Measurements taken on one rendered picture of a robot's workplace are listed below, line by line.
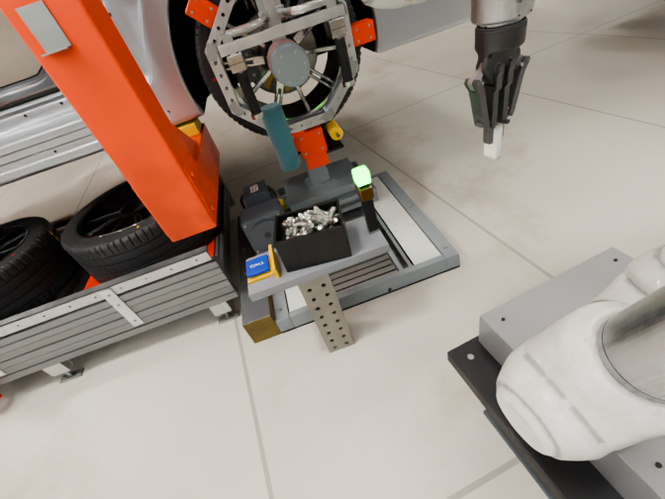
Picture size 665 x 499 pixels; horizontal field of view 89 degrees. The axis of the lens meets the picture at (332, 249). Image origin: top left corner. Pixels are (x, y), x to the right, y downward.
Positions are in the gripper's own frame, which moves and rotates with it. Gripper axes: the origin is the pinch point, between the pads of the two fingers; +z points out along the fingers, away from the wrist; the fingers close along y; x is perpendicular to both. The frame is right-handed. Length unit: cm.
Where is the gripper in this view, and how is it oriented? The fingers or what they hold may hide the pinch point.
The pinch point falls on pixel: (493, 141)
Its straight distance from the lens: 76.2
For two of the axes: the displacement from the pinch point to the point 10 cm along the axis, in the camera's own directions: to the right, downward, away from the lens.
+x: -4.6, -4.9, 7.4
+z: 2.4, 7.3, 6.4
